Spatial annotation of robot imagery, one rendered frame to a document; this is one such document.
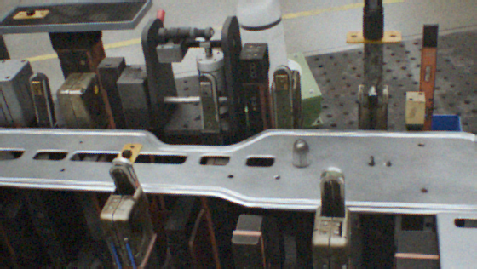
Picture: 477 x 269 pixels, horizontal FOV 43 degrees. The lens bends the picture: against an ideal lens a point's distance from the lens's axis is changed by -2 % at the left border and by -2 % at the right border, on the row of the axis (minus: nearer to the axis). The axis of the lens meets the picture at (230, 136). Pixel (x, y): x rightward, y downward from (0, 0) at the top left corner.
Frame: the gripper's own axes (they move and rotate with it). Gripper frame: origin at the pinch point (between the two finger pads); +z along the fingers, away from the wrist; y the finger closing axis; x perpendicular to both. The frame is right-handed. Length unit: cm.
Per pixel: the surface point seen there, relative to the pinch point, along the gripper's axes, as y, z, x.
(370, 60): -14.8, 14.8, -0.6
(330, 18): -284, 128, -28
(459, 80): -82, 58, 26
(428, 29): -14.8, 8.4, 9.8
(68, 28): -27, 12, -67
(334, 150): -3.8, 27.6, -6.9
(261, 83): -18.2, 21.8, -22.3
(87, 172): 5, 28, -53
